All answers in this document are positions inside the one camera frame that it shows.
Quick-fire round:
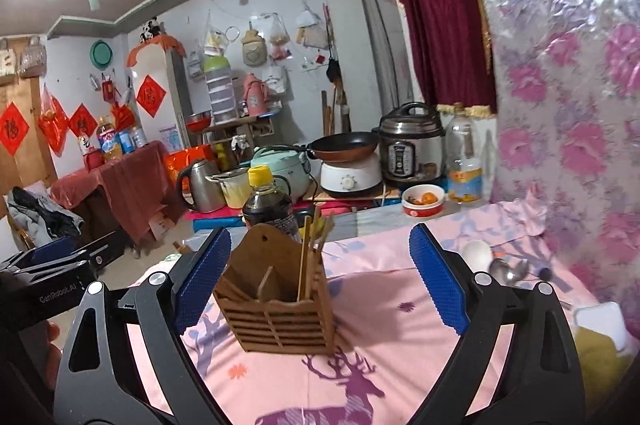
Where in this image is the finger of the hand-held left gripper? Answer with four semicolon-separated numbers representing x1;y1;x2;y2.
10;232;125;276

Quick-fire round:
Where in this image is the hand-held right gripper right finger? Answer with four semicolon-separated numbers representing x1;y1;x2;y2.
408;222;586;425

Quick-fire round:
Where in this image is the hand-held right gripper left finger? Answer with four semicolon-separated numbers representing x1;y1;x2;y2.
54;227;236;425

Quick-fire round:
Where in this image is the brown wooden chopstick holder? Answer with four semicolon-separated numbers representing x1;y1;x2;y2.
213;223;338;354

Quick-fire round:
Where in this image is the bunch of wooden chopsticks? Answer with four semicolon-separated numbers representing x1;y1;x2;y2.
298;204;337;301

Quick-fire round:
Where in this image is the person's left hand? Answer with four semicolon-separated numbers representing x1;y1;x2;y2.
42;322;64;385

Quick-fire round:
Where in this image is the white ceramic spoon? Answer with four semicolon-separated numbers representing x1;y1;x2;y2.
462;239;493;276

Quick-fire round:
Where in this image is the pink deer print bedsheet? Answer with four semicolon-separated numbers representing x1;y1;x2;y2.
127;200;606;425

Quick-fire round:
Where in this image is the cardboard box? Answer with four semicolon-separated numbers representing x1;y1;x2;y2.
150;210;178;241

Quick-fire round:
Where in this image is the steel spoon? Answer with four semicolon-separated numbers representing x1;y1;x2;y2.
489;257;553;283

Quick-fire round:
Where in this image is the maroon tablecloth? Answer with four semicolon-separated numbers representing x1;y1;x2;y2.
50;140;173;251

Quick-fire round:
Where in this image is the blue plastic tray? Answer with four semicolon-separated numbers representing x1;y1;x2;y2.
185;205;251;233

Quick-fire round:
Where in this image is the pile of dark clothes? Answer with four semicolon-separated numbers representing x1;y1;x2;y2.
6;186;85;248

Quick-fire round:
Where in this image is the red white bowl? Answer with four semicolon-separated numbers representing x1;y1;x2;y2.
401;184;447;219

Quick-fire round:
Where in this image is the steel electric kettle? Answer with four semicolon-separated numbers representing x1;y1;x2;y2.
176;158;226;214

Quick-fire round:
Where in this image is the yellow plastic jug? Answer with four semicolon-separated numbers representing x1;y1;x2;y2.
207;167;253;210

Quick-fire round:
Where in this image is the dark sauce bottle yellow cap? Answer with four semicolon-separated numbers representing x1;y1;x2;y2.
241;166;302;243

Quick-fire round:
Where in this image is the yellow cooking oil bottle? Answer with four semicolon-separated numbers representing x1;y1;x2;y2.
96;116;123;163

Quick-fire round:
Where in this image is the orange red gift box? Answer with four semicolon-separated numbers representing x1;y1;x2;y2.
162;144;213;186

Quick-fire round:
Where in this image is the clear plastic bottle yellow label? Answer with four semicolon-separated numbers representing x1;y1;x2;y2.
445;102;485;206

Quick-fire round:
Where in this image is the red diamond paper decoration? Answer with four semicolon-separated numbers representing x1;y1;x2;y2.
0;101;31;156
68;103;98;138
136;75;167;118

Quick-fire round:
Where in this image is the red hanging bag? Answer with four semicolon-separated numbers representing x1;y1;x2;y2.
39;85;70;156

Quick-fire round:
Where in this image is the silver black pressure cooker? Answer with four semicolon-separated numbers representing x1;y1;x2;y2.
377;101;446;193

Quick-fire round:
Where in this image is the white electric hot plate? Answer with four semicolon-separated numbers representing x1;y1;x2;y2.
320;153;385;198

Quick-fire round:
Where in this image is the light green rice cooker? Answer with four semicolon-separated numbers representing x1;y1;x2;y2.
250;146;311;206

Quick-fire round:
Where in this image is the white refrigerator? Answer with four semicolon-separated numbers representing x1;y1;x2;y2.
127;45;188;153

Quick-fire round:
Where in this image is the brown frying pan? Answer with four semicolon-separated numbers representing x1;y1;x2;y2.
305;131;380;162

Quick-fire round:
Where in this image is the stacked steamer green lid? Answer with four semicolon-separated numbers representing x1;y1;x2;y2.
202;55;237;124

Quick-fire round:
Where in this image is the green round plate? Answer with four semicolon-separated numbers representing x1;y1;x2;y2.
90;41;112;68

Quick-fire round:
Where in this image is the pink thermos flask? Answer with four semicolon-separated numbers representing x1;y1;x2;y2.
242;73;268;116

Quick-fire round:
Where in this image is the woven hanging bag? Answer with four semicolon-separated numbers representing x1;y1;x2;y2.
19;36;47;78

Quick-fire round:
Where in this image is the orange cloth cover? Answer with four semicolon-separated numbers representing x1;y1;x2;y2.
125;32;188;66

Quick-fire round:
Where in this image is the white hanging bag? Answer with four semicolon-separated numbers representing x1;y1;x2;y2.
262;65;288;98

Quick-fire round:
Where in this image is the panda plush toy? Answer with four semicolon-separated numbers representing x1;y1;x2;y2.
139;17;163;43

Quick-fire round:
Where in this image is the beige hanging pouch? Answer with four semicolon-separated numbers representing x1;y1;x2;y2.
241;27;266;66

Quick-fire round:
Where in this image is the maroon velvet curtain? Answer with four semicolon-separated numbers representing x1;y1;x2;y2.
382;0;498;116

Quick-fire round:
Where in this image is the purple floral wall covering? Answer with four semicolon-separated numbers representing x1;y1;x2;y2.
470;0;640;341

